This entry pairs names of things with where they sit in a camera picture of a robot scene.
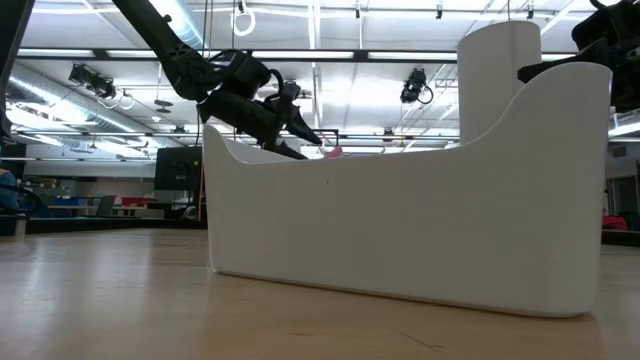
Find white plastic bin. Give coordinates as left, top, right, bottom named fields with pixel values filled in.
left=202, top=62, right=613, bottom=318

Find hanging black cable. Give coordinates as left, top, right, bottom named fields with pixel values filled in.
left=194, top=0, right=211, bottom=147
left=230, top=0, right=238, bottom=142

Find white hanging ring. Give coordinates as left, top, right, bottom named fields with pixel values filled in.
left=230, top=8, right=256, bottom=37

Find black cabinet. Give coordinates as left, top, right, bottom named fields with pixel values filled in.
left=153, top=145, right=204, bottom=201

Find grey chair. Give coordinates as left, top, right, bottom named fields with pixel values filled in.
left=95, top=194, right=119, bottom=218

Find person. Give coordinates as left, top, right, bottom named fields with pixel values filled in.
left=0, top=168, right=20, bottom=212

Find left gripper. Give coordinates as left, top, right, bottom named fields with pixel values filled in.
left=197, top=89, right=324, bottom=161

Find black overhead light bar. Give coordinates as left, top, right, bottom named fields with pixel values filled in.
left=0, top=47, right=640, bottom=64

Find red background object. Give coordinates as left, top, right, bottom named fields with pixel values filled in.
left=601, top=215, right=629, bottom=232

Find silver ventilation duct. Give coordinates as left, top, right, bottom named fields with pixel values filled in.
left=0, top=59, right=151, bottom=146
left=144, top=0, right=249, bottom=104

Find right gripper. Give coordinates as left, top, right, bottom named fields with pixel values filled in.
left=517, top=0, right=640, bottom=112

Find black looped cable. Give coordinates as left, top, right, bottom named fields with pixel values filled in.
left=0, top=183, right=45, bottom=214

